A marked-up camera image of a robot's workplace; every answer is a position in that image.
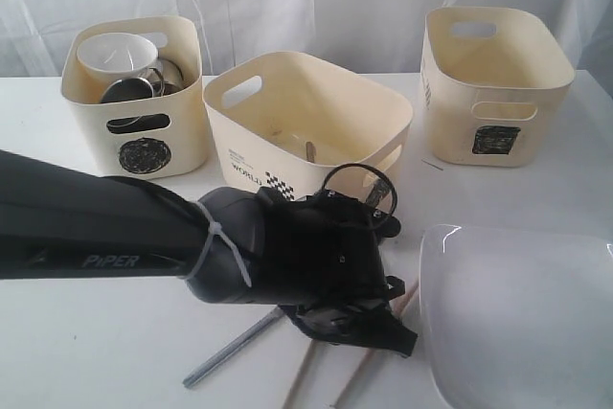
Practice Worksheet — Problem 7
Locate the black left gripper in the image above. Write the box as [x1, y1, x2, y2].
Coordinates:
[253, 192, 418, 357]

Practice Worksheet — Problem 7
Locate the wooden chopstick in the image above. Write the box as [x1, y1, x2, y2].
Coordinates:
[330, 279, 420, 408]
[282, 340, 319, 409]

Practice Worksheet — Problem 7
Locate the stainless steel table knife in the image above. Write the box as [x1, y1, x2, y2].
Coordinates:
[182, 307, 284, 389]

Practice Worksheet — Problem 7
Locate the stainless steel spoon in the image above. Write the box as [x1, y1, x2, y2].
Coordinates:
[305, 141, 316, 164]

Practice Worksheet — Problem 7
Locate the cream bin with triangle mark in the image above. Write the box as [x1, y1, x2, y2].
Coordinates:
[203, 52, 413, 200]

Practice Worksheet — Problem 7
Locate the white plastic bowl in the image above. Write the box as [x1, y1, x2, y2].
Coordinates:
[76, 33, 158, 83]

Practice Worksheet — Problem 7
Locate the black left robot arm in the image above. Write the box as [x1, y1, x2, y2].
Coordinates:
[1, 152, 418, 356]

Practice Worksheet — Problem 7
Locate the white square plate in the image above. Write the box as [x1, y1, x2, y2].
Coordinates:
[420, 225, 612, 408]

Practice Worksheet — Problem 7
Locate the small metal pin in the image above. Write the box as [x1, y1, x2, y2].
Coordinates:
[421, 159, 444, 171]

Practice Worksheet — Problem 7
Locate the cream bin with circle mark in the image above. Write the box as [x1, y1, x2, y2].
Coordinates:
[61, 16, 210, 179]

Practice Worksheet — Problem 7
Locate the cream bin with square mark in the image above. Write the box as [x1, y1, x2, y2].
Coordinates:
[420, 7, 576, 168]

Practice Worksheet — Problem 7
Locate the black camera cable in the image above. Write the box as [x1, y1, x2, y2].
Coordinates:
[319, 163, 399, 233]

